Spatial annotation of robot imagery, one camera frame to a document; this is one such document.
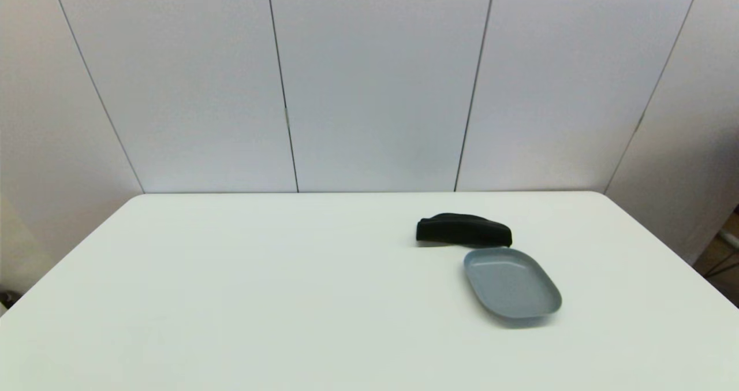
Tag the grey-blue rounded plastic plate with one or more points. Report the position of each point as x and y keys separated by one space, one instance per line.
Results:
x=511 y=284

